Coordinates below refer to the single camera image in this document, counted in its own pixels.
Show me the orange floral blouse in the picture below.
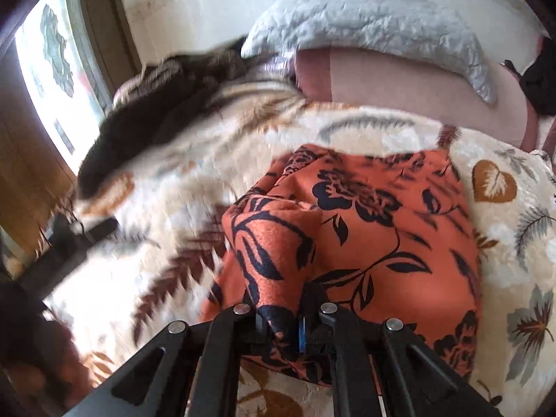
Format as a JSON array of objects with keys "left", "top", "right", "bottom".
[{"left": 201, "top": 145, "right": 482, "bottom": 385}]

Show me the person's left hand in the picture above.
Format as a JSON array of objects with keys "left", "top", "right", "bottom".
[{"left": 1, "top": 283, "right": 93, "bottom": 416}]

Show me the cream leaf print blanket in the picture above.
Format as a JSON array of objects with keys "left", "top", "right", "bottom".
[{"left": 47, "top": 82, "right": 555, "bottom": 416}]

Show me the dark brown fleece blanket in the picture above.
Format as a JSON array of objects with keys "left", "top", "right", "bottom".
[{"left": 76, "top": 37, "right": 248, "bottom": 199}]

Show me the stained glass window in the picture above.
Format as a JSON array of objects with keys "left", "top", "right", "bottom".
[{"left": 15, "top": 0, "right": 112, "bottom": 173}]

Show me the pink headboard cushion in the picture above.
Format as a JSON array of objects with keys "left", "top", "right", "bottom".
[{"left": 295, "top": 48, "right": 555, "bottom": 154}]

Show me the black garment on headboard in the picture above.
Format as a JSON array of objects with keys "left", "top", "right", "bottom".
[{"left": 503, "top": 37, "right": 556, "bottom": 116}]

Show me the grey quilted pillow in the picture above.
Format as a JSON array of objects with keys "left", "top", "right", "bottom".
[{"left": 241, "top": 0, "right": 498, "bottom": 104}]

